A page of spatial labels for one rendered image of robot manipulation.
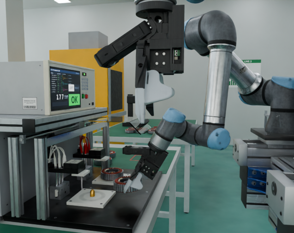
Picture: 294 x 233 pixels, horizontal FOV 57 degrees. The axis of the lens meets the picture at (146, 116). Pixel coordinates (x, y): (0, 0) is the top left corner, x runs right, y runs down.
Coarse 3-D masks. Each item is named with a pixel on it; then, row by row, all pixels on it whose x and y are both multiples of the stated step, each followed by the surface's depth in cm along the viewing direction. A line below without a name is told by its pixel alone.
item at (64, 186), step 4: (52, 184) 110; (60, 184) 110; (64, 184) 111; (68, 184) 114; (52, 188) 108; (56, 188) 108; (60, 188) 108; (64, 188) 111; (68, 188) 114; (52, 192) 108; (60, 192) 108; (64, 192) 111; (68, 192) 114; (52, 196) 109; (60, 196) 108; (64, 196) 111
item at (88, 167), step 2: (86, 166) 137; (88, 166) 137; (90, 166) 137; (86, 168) 133; (88, 168) 134; (90, 168) 136; (90, 170) 136; (90, 172) 137; (88, 174) 134; (90, 174) 137; (78, 176) 132; (84, 176) 132; (86, 176) 132; (88, 176) 134; (90, 176) 137; (78, 178) 132; (80, 178) 132; (84, 178) 132; (86, 178) 132; (88, 178) 134
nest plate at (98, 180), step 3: (126, 174) 137; (129, 174) 137; (99, 177) 133; (93, 180) 128; (96, 180) 128; (99, 180) 128; (102, 180) 128; (105, 180) 128; (108, 180) 128; (93, 183) 127; (96, 183) 126; (99, 183) 126; (102, 183) 126; (105, 183) 126; (108, 183) 125; (111, 183) 125
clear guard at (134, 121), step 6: (90, 120) 130; (96, 120) 130; (102, 120) 130; (108, 120) 130; (114, 120) 130; (120, 120) 130; (126, 120) 130; (132, 120) 130; (138, 120) 139; (132, 126) 124; (138, 126) 130; (144, 126) 139; (138, 132) 124
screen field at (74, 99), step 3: (69, 96) 115; (72, 96) 118; (75, 96) 121; (78, 96) 124; (69, 99) 115; (72, 99) 118; (75, 99) 121; (78, 99) 124; (69, 102) 115; (72, 102) 118; (75, 102) 121; (78, 102) 124; (69, 105) 115
